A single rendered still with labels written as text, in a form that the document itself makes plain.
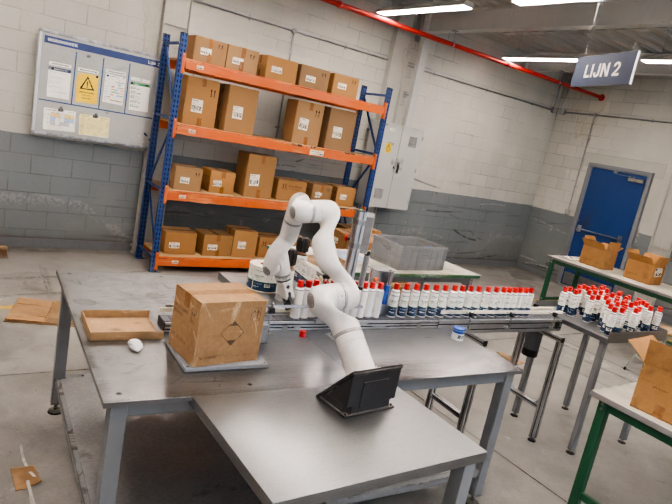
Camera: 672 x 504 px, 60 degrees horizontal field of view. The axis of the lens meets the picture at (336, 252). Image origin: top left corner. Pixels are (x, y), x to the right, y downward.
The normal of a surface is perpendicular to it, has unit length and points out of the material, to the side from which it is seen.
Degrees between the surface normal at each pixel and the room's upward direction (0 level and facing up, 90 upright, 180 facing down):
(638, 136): 90
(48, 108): 90
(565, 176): 90
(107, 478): 90
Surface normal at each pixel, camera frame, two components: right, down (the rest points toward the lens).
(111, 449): 0.50, 0.27
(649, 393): -0.74, -0.01
